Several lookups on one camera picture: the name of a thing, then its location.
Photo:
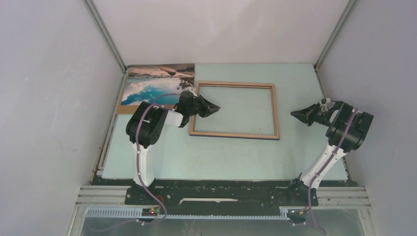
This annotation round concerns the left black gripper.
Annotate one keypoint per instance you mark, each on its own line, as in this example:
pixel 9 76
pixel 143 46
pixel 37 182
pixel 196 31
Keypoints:
pixel 209 108

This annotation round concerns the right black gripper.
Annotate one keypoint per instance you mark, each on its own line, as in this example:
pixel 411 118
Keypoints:
pixel 307 115

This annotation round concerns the wooden picture frame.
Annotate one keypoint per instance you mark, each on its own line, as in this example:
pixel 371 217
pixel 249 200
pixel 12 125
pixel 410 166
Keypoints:
pixel 238 85

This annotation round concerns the landscape photo print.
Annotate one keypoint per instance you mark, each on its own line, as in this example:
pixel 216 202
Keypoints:
pixel 180 70

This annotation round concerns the brown cardboard backing board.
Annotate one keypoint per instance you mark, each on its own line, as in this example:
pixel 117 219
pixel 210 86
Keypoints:
pixel 125 110

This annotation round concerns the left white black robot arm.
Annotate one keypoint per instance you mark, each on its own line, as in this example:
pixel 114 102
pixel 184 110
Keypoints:
pixel 147 122

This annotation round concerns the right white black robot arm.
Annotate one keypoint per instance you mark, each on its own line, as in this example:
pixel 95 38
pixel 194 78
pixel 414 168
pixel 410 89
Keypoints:
pixel 347 130

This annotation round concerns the right corner aluminium profile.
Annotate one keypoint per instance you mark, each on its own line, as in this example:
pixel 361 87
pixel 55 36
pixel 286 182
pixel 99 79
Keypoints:
pixel 335 32

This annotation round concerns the corner aluminium profile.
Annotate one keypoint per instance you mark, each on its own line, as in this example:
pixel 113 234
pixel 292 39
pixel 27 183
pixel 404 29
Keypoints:
pixel 96 17
pixel 335 32

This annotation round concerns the left corner aluminium profile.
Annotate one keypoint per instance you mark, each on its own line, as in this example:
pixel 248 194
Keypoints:
pixel 96 17

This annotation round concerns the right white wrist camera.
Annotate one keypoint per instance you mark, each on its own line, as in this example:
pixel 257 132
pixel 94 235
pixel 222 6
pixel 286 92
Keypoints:
pixel 325 104

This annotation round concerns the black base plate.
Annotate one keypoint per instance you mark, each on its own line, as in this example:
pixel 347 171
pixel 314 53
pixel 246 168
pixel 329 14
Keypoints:
pixel 220 197

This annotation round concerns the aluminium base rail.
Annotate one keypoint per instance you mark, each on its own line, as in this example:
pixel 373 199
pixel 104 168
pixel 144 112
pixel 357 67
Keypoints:
pixel 108 200

